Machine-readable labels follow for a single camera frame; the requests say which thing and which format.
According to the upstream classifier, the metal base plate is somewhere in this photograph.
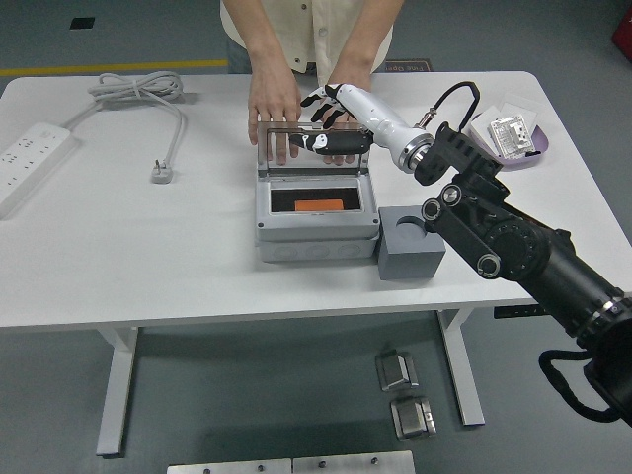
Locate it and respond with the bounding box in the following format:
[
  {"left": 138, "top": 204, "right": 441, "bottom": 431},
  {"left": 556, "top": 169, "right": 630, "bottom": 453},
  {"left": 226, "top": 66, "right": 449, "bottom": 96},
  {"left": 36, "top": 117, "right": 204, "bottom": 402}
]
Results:
[
  {"left": 166, "top": 458, "right": 293, "bottom": 474},
  {"left": 291, "top": 449, "right": 416, "bottom": 474}
]

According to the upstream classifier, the orange cylindrical battery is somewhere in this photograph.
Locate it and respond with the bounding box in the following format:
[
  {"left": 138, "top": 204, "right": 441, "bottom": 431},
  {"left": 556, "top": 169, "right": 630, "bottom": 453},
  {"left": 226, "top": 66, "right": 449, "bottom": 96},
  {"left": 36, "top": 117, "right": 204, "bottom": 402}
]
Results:
[{"left": 294, "top": 198, "right": 346, "bottom": 212}]

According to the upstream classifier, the white power cable with plug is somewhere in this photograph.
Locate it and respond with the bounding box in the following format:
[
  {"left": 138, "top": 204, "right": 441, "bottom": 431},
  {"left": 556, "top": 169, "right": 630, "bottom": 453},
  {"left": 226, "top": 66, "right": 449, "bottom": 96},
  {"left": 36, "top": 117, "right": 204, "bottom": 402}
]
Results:
[{"left": 59, "top": 70, "right": 186, "bottom": 186}]

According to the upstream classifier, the white table leg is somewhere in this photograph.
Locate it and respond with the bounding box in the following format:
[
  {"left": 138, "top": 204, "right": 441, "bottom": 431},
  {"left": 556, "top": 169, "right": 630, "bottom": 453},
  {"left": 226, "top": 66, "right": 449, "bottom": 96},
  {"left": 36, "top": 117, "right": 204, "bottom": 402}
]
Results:
[
  {"left": 95, "top": 325, "right": 140, "bottom": 458},
  {"left": 436, "top": 308, "right": 487, "bottom": 427}
]

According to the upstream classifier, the grey plastic junction box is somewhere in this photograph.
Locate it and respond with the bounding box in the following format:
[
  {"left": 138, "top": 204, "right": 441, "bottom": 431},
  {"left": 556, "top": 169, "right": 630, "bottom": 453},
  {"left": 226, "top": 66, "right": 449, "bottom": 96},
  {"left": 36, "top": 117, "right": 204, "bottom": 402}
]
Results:
[{"left": 254, "top": 167, "right": 381, "bottom": 263}]

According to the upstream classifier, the person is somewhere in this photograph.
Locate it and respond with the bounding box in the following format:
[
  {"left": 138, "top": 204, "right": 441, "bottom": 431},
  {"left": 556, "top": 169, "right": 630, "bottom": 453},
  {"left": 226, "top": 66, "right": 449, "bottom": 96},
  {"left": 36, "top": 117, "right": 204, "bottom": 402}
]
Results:
[{"left": 219, "top": 0, "right": 396, "bottom": 90}]

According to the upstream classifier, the person's left hand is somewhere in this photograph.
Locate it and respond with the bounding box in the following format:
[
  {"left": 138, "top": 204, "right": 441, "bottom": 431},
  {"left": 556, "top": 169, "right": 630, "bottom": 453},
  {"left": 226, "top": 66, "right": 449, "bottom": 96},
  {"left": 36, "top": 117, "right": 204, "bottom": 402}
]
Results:
[{"left": 315, "top": 72, "right": 374, "bottom": 167}]

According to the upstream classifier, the black table control panel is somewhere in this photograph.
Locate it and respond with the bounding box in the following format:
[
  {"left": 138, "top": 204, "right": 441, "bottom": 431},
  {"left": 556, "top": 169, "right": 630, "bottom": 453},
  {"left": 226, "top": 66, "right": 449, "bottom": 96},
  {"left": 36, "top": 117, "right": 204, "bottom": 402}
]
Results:
[{"left": 493, "top": 305, "right": 547, "bottom": 320}]

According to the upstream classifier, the grey block with round hole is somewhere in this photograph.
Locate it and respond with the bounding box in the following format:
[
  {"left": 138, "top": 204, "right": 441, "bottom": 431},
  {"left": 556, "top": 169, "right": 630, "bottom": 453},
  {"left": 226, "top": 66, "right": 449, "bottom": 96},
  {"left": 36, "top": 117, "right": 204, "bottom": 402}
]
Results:
[{"left": 377, "top": 205, "right": 447, "bottom": 281}]

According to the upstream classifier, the person's right hand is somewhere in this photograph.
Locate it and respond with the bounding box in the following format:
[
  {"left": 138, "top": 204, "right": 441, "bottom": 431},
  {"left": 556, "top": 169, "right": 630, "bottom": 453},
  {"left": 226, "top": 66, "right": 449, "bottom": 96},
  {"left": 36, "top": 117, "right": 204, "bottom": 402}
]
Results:
[{"left": 246, "top": 67, "right": 303, "bottom": 167}]

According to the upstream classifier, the white power strip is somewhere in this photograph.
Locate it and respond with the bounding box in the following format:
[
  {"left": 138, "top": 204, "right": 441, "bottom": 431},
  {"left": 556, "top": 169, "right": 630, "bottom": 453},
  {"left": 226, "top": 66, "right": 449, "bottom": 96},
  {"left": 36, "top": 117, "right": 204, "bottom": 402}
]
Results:
[{"left": 0, "top": 121, "right": 83, "bottom": 221}]

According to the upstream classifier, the red object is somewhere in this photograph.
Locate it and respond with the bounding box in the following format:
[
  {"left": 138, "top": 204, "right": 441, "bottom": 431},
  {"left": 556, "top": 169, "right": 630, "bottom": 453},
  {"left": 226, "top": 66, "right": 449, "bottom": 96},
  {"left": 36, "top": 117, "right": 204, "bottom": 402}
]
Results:
[{"left": 610, "top": 9, "right": 632, "bottom": 50}]

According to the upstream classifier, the white blank cover plate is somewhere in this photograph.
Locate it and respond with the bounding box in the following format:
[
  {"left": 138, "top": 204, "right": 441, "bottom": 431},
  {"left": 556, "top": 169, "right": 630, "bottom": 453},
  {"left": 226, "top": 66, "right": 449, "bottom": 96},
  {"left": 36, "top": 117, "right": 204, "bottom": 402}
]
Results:
[
  {"left": 497, "top": 101, "right": 540, "bottom": 125},
  {"left": 469, "top": 106, "right": 500, "bottom": 149}
]

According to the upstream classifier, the metal foot block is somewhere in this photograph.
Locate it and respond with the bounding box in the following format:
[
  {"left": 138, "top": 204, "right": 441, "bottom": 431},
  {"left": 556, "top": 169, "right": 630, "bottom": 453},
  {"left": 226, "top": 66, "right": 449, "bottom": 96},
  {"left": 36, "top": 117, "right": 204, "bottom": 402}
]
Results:
[
  {"left": 389, "top": 394, "right": 438, "bottom": 440},
  {"left": 374, "top": 349, "right": 420, "bottom": 393}
]

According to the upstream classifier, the transparent hinged box lid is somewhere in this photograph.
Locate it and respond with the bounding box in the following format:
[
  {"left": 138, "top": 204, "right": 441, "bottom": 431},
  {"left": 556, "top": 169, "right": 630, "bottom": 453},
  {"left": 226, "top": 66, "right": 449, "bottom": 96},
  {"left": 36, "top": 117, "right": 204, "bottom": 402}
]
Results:
[{"left": 256, "top": 118, "right": 372, "bottom": 175}]

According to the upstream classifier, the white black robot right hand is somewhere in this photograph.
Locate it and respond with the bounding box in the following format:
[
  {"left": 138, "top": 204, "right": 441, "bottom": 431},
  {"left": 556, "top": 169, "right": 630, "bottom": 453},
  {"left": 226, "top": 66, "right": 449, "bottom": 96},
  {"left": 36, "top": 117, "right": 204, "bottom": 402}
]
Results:
[{"left": 287, "top": 83, "right": 431, "bottom": 163}]

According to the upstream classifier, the purple tray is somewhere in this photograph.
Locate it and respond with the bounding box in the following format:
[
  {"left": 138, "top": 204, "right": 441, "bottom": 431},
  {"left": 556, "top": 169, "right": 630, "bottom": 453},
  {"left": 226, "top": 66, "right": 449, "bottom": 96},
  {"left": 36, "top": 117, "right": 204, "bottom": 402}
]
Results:
[{"left": 467, "top": 111, "right": 552, "bottom": 173}]

